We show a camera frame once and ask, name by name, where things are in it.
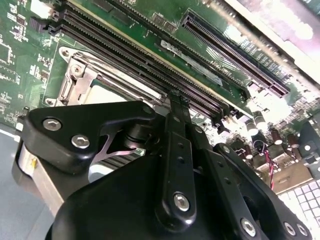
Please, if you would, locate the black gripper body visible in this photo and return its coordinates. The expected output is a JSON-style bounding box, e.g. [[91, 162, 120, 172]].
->
[[45, 152, 234, 240]]

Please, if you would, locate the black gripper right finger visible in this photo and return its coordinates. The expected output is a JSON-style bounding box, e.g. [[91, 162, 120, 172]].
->
[[179, 94, 314, 240]]

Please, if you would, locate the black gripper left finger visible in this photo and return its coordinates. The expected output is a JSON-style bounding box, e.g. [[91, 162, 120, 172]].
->
[[14, 91, 198, 224]]

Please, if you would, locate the metal socket cover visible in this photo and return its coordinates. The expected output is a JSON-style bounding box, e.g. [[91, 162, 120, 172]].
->
[[71, 53, 167, 106]]

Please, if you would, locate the silver CPU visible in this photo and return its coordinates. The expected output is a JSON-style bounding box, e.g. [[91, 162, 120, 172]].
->
[[86, 79, 151, 104]]

